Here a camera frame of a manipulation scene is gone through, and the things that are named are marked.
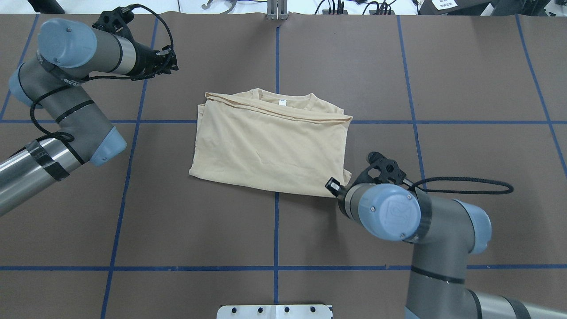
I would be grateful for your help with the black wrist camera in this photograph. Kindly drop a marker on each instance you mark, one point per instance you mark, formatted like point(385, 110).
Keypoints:
point(116, 22)
point(382, 170)

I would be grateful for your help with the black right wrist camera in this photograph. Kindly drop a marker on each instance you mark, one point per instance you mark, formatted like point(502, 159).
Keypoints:
point(382, 170)

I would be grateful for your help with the cream long-sleeve printed shirt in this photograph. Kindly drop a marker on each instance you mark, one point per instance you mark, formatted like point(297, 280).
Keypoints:
point(271, 142)

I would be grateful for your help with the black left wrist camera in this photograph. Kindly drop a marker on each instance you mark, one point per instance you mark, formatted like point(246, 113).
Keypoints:
point(116, 22)

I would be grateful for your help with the reacher grabber stick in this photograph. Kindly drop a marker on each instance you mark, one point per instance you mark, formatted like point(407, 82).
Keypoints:
point(219, 6)

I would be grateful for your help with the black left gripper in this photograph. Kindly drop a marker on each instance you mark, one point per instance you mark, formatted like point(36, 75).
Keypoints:
point(145, 56)

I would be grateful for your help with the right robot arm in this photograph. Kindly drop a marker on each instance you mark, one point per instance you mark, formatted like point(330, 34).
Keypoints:
point(444, 233)

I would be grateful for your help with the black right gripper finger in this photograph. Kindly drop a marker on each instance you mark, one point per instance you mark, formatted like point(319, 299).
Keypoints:
point(335, 187)

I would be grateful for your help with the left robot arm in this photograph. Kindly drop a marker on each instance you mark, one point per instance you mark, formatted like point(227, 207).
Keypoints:
point(74, 130)

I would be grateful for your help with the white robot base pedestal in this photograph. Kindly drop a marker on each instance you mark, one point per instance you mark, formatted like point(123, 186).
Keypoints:
point(276, 311)

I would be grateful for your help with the aluminium frame post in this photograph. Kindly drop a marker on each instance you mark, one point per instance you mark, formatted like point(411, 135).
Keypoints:
point(277, 10)

